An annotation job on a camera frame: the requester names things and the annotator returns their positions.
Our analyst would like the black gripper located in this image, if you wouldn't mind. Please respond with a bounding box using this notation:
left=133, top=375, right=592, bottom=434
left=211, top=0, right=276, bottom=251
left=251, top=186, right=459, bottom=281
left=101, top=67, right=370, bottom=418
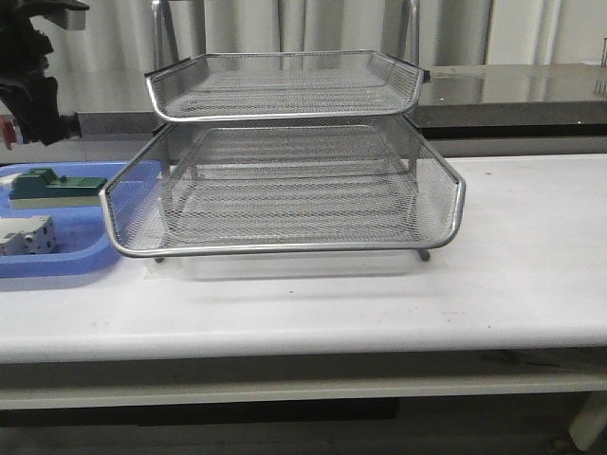
left=1, top=73, right=80, bottom=146

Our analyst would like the red emergency stop button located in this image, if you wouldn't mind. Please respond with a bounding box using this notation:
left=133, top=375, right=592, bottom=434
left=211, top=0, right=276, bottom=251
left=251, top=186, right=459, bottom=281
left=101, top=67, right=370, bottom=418
left=0, top=118, right=17, bottom=150

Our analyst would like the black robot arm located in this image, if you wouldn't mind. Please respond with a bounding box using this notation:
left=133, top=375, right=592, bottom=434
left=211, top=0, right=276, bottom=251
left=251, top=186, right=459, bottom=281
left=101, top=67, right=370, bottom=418
left=1, top=1, right=89, bottom=149

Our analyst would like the green terminal block component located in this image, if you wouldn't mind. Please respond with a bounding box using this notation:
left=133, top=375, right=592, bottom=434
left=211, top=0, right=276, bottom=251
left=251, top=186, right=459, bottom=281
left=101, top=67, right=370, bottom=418
left=9, top=167, right=107, bottom=209

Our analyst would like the white circuit breaker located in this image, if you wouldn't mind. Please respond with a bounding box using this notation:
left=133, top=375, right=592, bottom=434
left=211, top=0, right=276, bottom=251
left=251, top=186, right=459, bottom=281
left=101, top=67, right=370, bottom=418
left=1, top=215, right=57, bottom=256

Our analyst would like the blue plastic tray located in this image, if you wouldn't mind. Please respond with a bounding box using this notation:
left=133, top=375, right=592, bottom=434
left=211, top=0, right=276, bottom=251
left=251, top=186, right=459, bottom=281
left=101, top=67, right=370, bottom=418
left=1, top=161, right=126, bottom=279

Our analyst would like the dark grey counter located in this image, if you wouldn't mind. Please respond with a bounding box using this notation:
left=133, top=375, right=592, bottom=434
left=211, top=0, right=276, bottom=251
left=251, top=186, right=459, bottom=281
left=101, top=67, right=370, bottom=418
left=70, top=64, right=606, bottom=139

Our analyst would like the silver wire rack frame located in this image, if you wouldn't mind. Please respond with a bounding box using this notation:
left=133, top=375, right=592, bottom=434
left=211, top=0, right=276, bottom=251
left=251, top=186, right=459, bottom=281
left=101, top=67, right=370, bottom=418
left=150, top=0, right=432, bottom=264

